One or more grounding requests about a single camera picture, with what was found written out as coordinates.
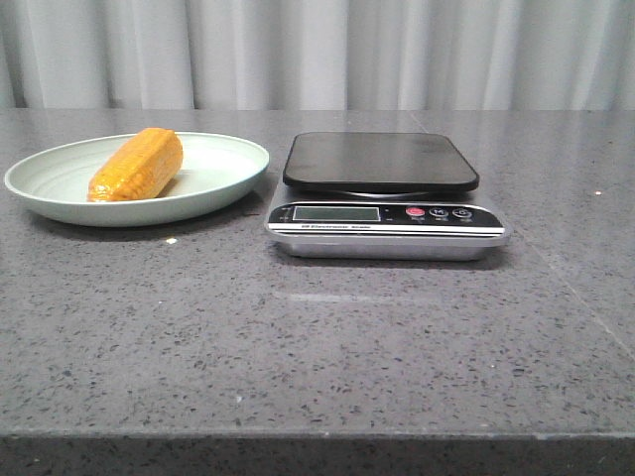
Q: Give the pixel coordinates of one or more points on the silver black kitchen scale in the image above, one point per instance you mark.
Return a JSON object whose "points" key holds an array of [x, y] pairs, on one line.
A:
{"points": [[382, 195]]}

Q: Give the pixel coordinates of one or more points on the pale green plate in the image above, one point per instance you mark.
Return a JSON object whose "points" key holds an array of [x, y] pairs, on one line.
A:
{"points": [[217, 170]]}

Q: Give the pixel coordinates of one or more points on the white pleated curtain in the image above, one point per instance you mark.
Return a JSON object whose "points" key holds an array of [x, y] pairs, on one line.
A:
{"points": [[318, 55]]}

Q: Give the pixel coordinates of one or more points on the orange corn cob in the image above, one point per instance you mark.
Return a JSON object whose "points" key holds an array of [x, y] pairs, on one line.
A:
{"points": [[140, 169]]}

